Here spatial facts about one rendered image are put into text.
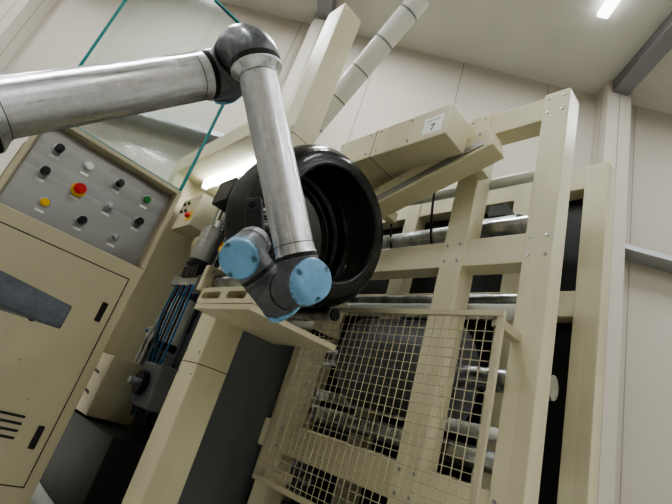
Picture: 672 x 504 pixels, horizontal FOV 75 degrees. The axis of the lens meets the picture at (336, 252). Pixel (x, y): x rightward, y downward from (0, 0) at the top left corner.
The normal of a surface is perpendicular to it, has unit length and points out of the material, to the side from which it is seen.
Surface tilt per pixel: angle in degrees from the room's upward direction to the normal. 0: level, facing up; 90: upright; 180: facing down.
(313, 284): 91
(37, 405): 90
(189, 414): 90
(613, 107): 90
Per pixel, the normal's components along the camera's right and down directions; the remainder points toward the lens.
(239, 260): -0.10, 0.16
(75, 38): 0.04, -0.37
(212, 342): 0.69, -0.08
